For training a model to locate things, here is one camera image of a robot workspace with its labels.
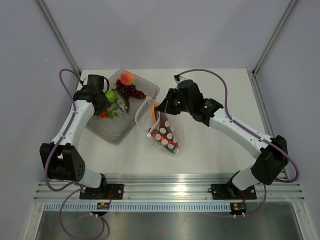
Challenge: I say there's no white slotted cable duct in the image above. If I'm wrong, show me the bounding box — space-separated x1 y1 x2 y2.
44 202 231 213

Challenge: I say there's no green lime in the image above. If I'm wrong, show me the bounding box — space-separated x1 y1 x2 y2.
104 90 117 104

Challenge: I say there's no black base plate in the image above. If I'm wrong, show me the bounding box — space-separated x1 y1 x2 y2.
207 183 257 200
79 183 124 200

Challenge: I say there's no red orange meat slab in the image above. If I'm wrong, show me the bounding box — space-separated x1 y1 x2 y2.
151 103 176 135

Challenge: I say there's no red chili pepper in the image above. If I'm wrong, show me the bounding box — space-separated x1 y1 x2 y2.
151 130 179 149

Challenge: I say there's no green cucumber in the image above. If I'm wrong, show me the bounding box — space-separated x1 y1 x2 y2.
150 127 180 154

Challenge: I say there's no silver grey fish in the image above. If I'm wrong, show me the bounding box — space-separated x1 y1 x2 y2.
116 92 130 114

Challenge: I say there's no orange peach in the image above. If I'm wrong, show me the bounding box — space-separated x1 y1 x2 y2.
120 72 135 86

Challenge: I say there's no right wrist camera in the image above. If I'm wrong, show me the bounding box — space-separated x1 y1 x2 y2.
173 74 186 85

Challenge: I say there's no right aluminium frame post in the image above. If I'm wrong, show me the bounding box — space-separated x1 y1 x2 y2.
252 0 300 77

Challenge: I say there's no clear plastic food bin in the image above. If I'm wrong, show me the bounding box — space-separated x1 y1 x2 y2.
86 70 160 144

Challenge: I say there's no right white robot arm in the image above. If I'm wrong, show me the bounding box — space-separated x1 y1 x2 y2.
156 79 289 199

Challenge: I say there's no clear zip top bag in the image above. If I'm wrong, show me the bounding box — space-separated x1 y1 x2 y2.
134 97 183 155

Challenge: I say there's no aluminium mounting rail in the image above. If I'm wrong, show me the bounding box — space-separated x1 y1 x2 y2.
33 173 305 202

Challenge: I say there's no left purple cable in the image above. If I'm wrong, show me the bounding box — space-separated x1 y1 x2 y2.
43 68 111 238

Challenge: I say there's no aluminium frame post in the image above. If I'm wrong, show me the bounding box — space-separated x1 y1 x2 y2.
35 0 82 77
252 0 300 77

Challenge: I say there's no red green radish bunch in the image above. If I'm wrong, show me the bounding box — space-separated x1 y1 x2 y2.
99 105 120 120

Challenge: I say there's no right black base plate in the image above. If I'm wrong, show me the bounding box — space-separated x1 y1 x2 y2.
207 183 257 200

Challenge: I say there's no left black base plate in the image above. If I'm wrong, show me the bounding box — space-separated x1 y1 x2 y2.
79 183 124 200

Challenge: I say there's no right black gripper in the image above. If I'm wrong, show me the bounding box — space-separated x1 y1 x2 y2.
157 88 193 116

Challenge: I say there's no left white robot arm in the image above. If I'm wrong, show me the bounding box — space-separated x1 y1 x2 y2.
39 74 111 199

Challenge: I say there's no dark red grape bunch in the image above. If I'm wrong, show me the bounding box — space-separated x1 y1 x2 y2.
115 79 146 99

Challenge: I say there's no left aluminium frame post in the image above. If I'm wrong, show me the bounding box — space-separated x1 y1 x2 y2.
35 0 82 77

